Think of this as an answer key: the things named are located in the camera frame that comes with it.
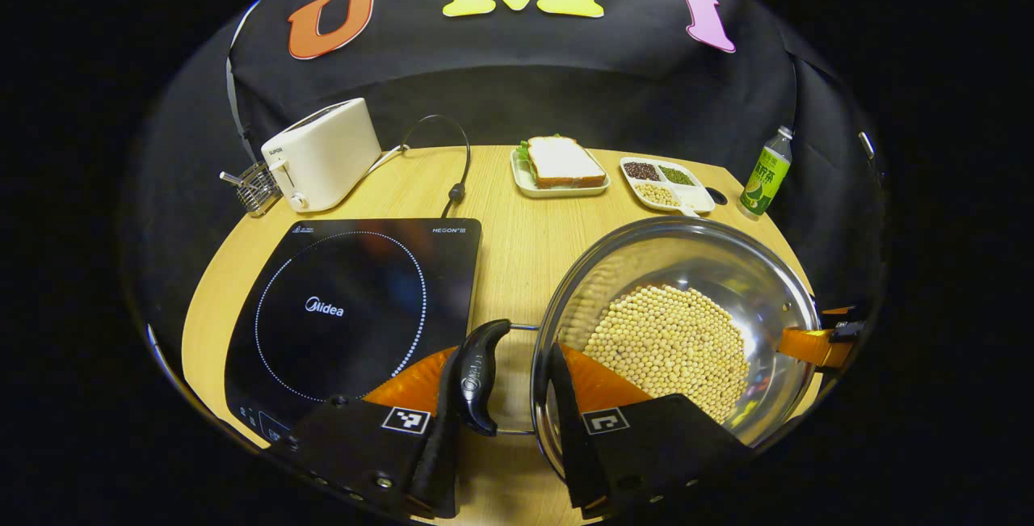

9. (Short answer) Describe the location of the white divided bean dish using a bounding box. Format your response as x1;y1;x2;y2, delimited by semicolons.
620;156;717;217

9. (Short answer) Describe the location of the white sandwich plate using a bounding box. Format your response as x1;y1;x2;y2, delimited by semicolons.
511;142;611;199

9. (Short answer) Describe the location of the small wire basket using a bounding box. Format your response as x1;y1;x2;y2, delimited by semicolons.
220;161;284;218

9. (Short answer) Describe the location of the white toaster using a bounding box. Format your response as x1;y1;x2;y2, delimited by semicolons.
260;98;382;213

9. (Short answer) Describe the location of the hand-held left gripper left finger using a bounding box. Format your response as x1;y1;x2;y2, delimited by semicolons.
271;344;463;520

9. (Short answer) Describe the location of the green drink bottle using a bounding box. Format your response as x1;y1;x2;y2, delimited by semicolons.
739;126;794;217

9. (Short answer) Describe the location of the steel pot with black handle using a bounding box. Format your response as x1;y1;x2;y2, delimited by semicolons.
456;215;823;482

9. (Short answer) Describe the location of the black induction cooktop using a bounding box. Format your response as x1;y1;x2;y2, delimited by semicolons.
225;217;483;450

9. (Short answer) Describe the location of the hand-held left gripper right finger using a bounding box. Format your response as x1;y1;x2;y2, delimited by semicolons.
549;340;758;520

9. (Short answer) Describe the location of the black power cable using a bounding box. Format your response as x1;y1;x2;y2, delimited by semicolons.
368;114;472;220

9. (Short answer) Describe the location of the sandwich with lettuce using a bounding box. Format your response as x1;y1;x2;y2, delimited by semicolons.
517;135;607;190

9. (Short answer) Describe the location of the pile of soybeans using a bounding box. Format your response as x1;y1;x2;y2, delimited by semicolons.
582;284;752;423

